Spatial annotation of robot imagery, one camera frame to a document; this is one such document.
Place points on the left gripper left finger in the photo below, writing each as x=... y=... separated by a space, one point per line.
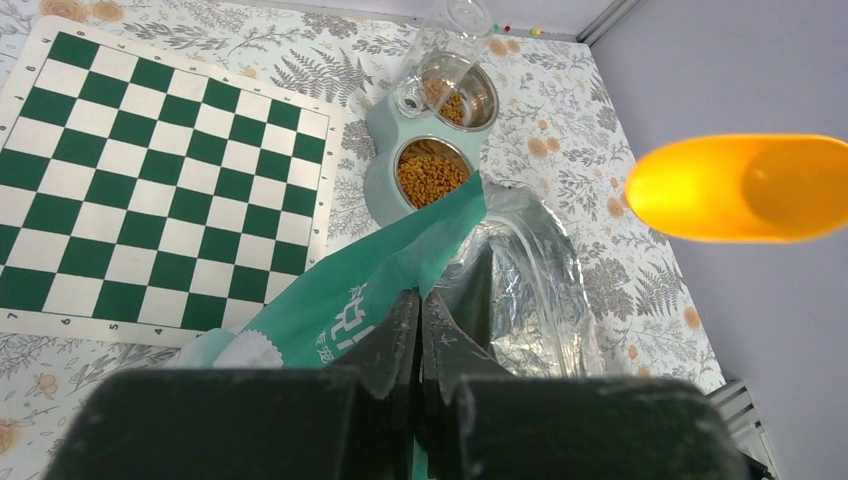
x=349 y=420

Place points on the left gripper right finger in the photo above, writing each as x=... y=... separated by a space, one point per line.
x=482 y=422

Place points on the green pet food bag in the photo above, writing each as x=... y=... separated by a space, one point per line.
x=496 y=256

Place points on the orange plastic scoop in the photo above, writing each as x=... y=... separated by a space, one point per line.
x=743 y=188

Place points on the brown pet food kibble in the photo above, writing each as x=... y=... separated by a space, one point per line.
x=427 y=169

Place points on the teal double pet feeder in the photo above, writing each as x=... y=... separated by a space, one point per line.
x=404 y=123

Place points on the near steel bowl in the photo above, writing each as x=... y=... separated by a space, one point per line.
x=428 y=169

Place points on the steel bowl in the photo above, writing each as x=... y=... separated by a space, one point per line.
x=471 y=101
x=428 y=169

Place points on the floral tablecloth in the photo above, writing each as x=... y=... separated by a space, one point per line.
x=557 y=132

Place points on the green white chessboard mat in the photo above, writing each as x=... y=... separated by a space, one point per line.
x=146 y=198

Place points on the far steel bowl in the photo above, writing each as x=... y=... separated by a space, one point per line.
x=471 y=101

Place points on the clear water bottle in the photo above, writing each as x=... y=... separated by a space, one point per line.
x=448 y=42

